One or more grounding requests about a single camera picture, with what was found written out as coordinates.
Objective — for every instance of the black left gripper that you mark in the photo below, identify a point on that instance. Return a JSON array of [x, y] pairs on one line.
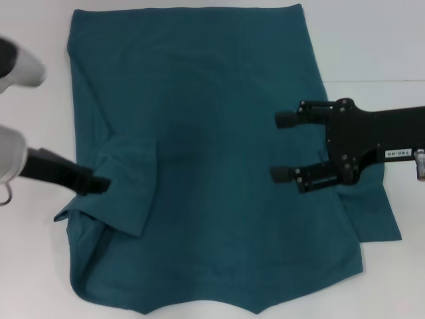
[[56, 172]]

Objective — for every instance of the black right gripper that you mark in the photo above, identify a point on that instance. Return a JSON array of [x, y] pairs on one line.
[[358, 133]]

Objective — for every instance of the teal blue shirt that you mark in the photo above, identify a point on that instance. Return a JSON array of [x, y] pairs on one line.
[[216, 166]]

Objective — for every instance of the silver cylinder gripper connector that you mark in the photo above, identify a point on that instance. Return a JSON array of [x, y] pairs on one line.
[[420, 164]]

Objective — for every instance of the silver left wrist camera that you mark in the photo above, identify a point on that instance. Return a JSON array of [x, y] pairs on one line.
[[23, 71]]

